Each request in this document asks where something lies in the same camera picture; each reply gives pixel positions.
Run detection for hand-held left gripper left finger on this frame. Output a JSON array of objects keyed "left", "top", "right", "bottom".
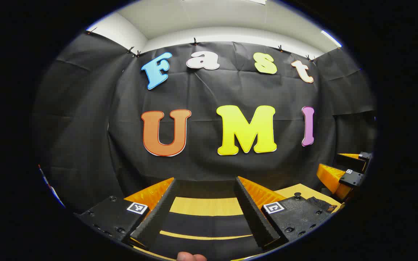
[{"left": 74, "top": 177, "right": 179, "bottom": 250}]

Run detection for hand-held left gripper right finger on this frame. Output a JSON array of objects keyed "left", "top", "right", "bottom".
[{"left": 234, "top": 176, "right": 332, "bottom": 250}]

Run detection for white printed sheet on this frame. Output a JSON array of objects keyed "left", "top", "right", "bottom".
[{"left": 37, "top": 165, "right": 66, "bottom": 208}]

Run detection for black backdrop cloth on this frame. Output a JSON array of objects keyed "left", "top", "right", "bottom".
[{"left": 31, "top": 31, "right": 378, "bottom": 214}]

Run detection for ceiling light strip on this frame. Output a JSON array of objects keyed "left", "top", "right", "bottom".
[{"left": 321, "top": 30, "right": 342, "bottom": 48}]

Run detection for dark grey jeans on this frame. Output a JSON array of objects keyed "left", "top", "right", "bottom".
[{"left": 135, "top": 212, "right": 267, "bottom": 260}]

